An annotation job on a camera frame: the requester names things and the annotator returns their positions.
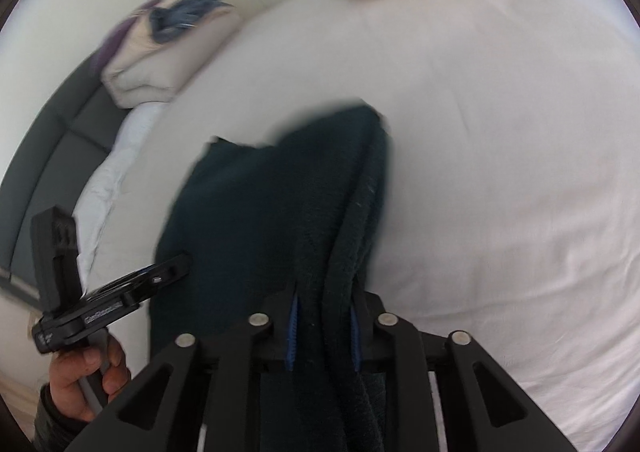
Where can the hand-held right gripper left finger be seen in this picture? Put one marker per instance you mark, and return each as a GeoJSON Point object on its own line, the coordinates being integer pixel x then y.
{"type": "Point", "coordinates": [292, 327]}

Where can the white duvet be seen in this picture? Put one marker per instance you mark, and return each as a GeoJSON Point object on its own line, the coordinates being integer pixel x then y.
{"type": "Point", "coordinates": [115, 157]}

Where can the dark grey headboard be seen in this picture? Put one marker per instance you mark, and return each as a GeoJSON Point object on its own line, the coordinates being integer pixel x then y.
{"type": "Point", "coordinates": [50, 132]}

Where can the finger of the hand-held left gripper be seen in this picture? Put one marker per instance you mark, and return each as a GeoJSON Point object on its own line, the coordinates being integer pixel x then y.
{"type": "Point", "coordinates": [165, 269]}

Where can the purple cushion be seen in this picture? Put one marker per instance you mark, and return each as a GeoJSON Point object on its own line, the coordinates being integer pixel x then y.
{"type": "Point", "coordinates": [112, 45]}

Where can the white bed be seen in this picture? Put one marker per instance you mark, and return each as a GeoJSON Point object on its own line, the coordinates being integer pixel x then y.
{"type": "Point", "coordinates": [500, 132]}

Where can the person's left hand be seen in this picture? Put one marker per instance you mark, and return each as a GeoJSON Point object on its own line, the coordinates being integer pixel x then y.
{"type": "Point", "coordinates": [70, 377]}

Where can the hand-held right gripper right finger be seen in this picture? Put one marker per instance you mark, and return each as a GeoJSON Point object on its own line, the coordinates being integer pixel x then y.
{"type": "Point", "coordinates": [355, 332]}

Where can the person's left forearm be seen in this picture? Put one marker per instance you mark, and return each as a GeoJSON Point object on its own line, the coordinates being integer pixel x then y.
{"type": "Point", "coordinates": [55, 422]}

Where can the blue cloth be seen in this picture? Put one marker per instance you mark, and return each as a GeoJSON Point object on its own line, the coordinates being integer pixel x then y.
{"type": "Point", "coordinates": [185, 12]}

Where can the dark green sweater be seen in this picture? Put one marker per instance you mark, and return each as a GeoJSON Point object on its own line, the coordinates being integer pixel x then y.
{"type": "Point", "coordinates": [260, 212]}

